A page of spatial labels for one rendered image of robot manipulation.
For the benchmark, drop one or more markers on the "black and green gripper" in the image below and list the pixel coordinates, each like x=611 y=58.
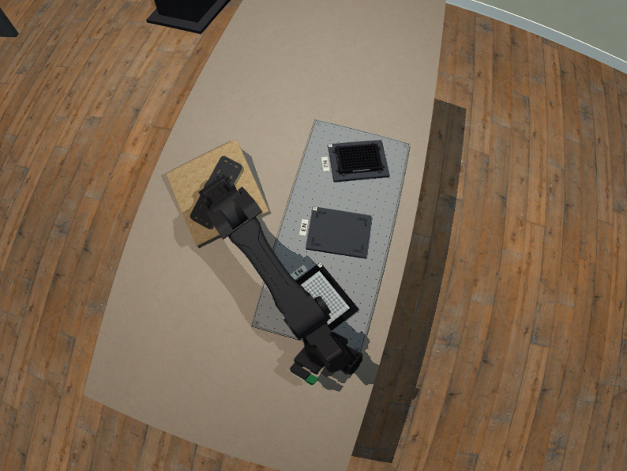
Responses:
x=303 y=360

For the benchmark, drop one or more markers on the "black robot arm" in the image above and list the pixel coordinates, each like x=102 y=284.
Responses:
x=302 y=314

